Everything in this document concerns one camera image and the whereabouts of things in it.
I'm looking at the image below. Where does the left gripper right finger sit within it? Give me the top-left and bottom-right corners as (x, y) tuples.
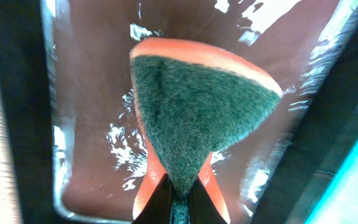
(188, 178), (227, 224)

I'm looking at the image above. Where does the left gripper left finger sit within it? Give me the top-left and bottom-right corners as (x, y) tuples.
(132, 174), (175, 224)

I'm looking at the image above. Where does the teal orange sponge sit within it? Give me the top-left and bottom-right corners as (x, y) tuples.
(130, 38), (282, 223)

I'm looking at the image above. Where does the black rectangular tray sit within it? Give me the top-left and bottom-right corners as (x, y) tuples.
(0, 0), (358, 223)

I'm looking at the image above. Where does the teal plastic tray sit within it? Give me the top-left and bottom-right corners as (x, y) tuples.
(306, 140), (358, 224)

